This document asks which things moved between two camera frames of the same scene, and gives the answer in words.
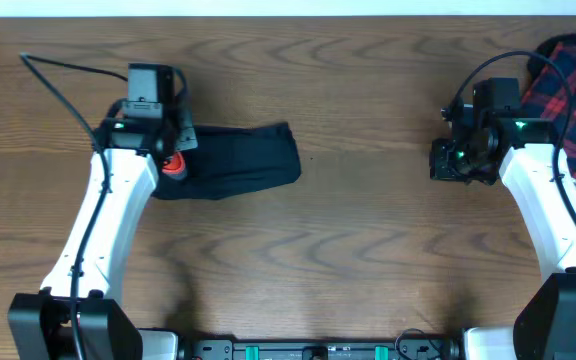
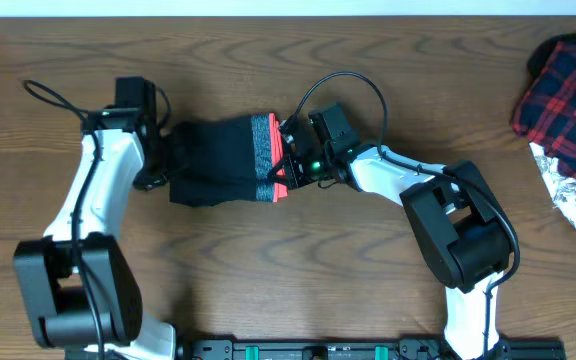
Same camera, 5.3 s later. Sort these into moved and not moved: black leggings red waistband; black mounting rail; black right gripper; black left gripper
Moved: black left gripper; black right gripper; black leggings red waistband
Not moved: black mounting rail
